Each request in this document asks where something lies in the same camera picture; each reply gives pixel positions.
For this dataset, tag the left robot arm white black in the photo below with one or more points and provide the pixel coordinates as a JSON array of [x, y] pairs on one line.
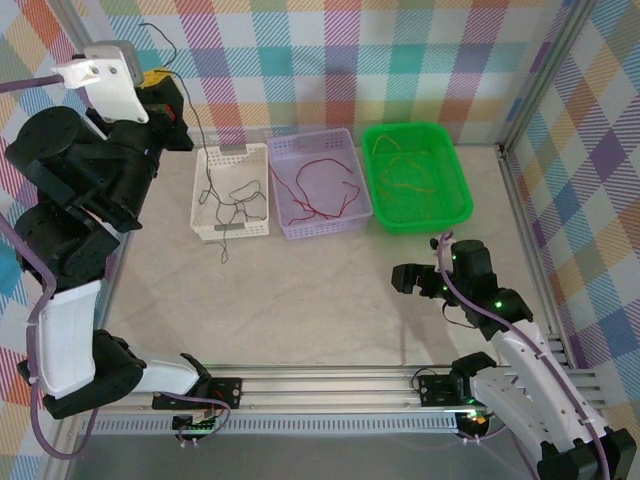
[[65, 340]]

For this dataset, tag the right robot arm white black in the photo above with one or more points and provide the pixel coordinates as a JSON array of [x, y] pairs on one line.
[[530, 360]]

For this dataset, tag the green plastic basket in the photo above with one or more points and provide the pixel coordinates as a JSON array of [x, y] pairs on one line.
[[450, 200]]

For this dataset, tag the white plastic basket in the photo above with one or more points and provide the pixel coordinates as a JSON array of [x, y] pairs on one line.
[[235, 160]]

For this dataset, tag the purple plastic basket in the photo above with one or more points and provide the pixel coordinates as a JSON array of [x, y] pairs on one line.
[[320, 145]]

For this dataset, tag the right aluminium frame floor beam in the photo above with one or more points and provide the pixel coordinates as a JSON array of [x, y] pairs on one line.
[[520, 210]]

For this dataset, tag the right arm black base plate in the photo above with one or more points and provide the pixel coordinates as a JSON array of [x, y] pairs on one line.
[[435, 392]]

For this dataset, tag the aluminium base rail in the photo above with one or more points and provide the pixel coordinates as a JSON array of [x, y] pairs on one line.
[[325, 387]]

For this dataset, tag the right aluminium frame post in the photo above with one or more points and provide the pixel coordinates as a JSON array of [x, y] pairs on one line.
[[545, 75]]

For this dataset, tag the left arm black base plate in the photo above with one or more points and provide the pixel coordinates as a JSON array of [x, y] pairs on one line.
[[227, 392]]

